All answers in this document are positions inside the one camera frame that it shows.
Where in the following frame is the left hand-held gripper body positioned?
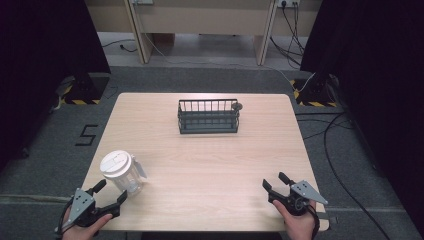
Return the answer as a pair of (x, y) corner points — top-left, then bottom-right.
(61, 187), (120, 229)

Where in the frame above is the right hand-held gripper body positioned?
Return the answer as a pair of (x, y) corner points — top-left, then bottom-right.
(268, 179), (329, 217)

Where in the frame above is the clear jar with white lid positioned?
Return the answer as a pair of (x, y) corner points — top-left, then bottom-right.
(99, 149), (148, 198)

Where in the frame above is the black wire rack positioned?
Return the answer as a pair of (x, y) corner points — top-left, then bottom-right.
(177, 98), (244, 135)

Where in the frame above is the person's left hand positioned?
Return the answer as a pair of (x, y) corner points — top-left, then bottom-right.
(61, 207), (114, 240)

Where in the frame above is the person's right hand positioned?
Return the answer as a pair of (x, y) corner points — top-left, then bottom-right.
(272, 199), (318, 240)

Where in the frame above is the wooden table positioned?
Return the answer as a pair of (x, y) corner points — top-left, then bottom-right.
(79, 92), (330, 233)

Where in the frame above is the black stand base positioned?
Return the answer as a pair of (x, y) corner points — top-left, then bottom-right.
(290, 73), (338, 108)
(59, 72), (111, 106)

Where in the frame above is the black curtain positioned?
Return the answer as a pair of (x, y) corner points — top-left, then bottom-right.
(299, 0), (424, 231)
(0, 0), (112, 174)

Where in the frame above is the beige desk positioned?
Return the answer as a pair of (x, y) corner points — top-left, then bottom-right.
(83, 0), (324, 66)

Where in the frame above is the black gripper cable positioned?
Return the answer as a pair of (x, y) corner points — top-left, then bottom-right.
(54, 198), (75, 237)
(306, 204), (322, 240)

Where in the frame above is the black floor cable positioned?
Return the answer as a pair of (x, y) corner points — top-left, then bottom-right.
(323, 112), (392, 240)
(101, 38), (138, 54)

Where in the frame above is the bundle of black cables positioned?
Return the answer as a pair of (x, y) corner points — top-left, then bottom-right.
(269, 2), (306, 70)

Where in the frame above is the white wall socket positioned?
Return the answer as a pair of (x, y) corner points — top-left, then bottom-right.
(277, 0), (301, 9)

